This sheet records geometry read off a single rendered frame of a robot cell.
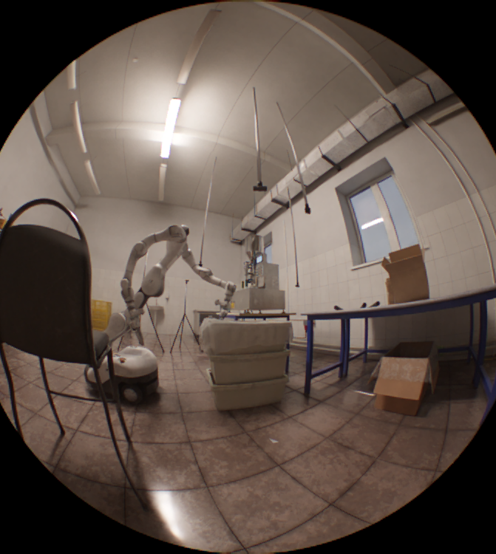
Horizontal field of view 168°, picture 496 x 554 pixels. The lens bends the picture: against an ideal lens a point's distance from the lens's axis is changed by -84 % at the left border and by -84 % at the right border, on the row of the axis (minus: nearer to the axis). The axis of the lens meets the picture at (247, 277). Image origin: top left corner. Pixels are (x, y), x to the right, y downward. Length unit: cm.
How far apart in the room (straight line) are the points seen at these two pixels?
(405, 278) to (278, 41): 375
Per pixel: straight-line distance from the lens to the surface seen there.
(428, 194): 280
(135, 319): 122
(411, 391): 124
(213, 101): 400
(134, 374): 133
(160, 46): 405
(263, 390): 136
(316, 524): 80
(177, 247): 142
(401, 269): 121
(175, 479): 91
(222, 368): 120
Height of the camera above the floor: 74
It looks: 13 degrees up
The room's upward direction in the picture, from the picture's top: 1 degrees clockwise
